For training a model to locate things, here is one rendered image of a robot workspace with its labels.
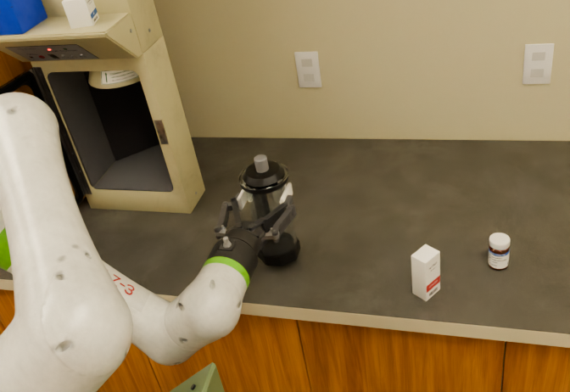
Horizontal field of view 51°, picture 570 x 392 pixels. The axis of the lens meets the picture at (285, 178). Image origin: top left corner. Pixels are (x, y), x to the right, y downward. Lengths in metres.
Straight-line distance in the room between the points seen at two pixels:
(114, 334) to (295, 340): 0.81
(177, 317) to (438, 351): 0.61
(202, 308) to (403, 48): 1.00
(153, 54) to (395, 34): 0.66
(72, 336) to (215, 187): 1.10
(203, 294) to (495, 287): 0.64
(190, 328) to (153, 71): 0.68
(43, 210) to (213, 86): 1.18
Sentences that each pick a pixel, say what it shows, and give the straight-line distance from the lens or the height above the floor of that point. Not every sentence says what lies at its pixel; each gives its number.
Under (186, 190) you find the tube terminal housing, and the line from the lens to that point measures 1.64.
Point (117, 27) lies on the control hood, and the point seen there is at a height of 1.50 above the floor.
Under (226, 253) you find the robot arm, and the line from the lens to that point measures 1.12.
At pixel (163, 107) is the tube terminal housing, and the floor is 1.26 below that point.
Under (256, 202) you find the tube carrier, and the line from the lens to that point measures 1.30.
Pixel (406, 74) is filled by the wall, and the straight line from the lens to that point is 1.78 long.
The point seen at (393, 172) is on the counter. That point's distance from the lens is 1.70.
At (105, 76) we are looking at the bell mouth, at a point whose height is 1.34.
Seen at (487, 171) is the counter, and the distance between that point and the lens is 1.70.
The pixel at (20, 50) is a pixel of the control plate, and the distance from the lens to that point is 1.53.
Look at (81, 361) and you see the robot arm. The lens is 0.72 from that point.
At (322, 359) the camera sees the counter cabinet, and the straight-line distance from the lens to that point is 1.51.
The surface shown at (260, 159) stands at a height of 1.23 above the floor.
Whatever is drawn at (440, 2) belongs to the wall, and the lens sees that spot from 1.69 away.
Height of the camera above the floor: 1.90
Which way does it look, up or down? 34 degrees down
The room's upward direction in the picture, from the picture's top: 10 degrees counter-clockwise
